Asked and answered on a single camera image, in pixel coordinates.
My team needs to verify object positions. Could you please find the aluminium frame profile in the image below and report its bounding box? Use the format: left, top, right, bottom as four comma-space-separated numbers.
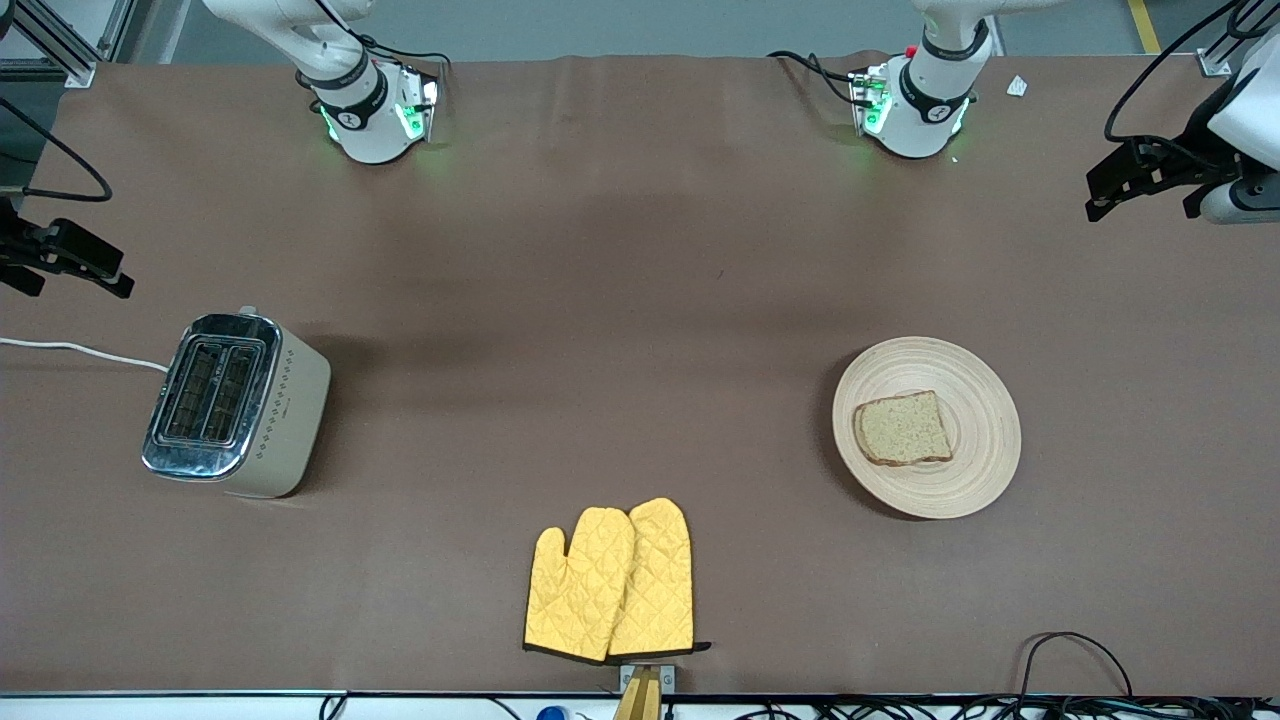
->
0, 0, 136, 89
1195, 0, 1280, 79

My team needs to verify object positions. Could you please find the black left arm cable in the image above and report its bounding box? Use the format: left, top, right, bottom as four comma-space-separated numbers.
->
1103, 0, 1280, 179

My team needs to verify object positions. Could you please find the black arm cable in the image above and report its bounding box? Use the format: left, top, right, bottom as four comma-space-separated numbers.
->
1103, 0, 1280, 179
0, 95, 112, 204

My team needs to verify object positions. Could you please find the black right base cable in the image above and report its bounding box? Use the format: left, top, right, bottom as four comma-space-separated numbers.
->
355, 33, 453, 71

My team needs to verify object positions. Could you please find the left base connector box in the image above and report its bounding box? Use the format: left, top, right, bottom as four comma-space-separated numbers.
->
849, 62, 891, 138

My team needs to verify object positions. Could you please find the round wooden plate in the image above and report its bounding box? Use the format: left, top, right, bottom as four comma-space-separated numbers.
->
832, 337, 1022, 520

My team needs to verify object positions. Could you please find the black cable bundle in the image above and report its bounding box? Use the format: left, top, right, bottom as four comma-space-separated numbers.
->
740, 695, 1280, 720

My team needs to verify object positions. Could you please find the base connector box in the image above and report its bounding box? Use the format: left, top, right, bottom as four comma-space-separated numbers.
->
393, 62, 442, 143
849, 62, 891, 138

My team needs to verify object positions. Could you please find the black left base cable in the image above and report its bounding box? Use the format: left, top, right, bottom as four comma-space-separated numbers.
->
767, 49, 863, 107

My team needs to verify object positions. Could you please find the black looped cable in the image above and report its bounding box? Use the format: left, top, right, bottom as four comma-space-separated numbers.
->
1018, 631, 1136, 701

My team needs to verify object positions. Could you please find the cream and chrome toaster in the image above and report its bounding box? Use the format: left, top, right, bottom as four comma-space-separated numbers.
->
141, 306, 332, 499

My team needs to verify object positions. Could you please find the slice of brown bread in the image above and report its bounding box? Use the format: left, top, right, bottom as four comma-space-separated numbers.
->
853, 390, 953, 467

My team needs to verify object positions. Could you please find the white toaster power cable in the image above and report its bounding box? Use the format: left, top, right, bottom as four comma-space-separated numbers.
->
0, 337, 169, 374

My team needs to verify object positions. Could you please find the yellow quilted oven mitt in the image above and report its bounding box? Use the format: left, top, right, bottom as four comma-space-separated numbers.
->
608, 497, 712, 659
523, 507, 638, 664

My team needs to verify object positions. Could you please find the brown table cover sheet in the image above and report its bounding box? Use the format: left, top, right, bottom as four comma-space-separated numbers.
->
0, 50, 1280, 697

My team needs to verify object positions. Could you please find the right base connector box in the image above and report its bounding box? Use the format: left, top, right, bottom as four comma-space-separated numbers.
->
393, 62, 442, 143

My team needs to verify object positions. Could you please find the black base cable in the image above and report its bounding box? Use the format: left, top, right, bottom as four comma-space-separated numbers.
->
355, 33, 453, 71
767, 49, 863, 107

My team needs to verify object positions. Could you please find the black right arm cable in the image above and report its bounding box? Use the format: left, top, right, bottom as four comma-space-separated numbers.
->
0, 95, 112, 204

